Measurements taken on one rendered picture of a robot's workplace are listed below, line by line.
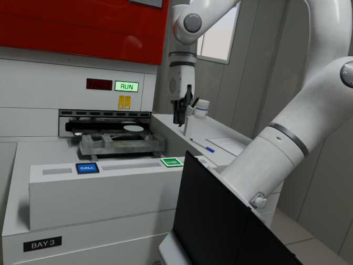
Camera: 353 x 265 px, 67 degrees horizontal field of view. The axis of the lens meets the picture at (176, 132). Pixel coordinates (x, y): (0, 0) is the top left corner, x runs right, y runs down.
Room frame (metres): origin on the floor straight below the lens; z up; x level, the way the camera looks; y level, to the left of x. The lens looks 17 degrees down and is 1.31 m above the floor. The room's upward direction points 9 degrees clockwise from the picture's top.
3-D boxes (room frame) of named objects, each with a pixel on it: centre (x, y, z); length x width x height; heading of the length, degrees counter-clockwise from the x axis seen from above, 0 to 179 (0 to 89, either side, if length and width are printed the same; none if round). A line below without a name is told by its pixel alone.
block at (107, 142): (1.05, 0.29, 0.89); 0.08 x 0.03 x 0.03; 29
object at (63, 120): (1.25, 0.34, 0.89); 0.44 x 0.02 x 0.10; 119
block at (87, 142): (1.02, 0.36, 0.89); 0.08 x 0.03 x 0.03; 29
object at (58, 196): (0.72, 0.11, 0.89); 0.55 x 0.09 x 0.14; 119
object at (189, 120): (1.09, -0.04, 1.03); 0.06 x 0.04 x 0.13; 29
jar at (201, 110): (1.45, -0.12, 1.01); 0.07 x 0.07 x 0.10
